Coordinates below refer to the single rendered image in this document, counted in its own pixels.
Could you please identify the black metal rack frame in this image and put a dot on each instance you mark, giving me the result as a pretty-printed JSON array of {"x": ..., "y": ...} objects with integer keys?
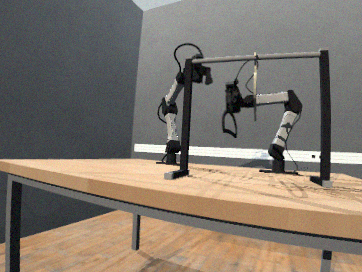
[{"x": 325, "y": 153}]

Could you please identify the black clothes hanger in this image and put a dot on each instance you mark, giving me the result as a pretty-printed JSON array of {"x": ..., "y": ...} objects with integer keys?
[{"x": 223, "y": 117}]

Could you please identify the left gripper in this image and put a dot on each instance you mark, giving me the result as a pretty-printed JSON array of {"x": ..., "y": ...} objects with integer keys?
[{"x": 236, "y": 102}]

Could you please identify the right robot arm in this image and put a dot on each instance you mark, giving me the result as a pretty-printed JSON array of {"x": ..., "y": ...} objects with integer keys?
[{"x": 173, "y": 143}]

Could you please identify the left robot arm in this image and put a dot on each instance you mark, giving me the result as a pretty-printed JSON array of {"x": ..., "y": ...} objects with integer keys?
[{"x": 291, "y": 111}]

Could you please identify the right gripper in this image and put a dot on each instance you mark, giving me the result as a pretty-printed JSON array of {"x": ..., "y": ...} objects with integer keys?
[{"x": 203, "y": 71}]

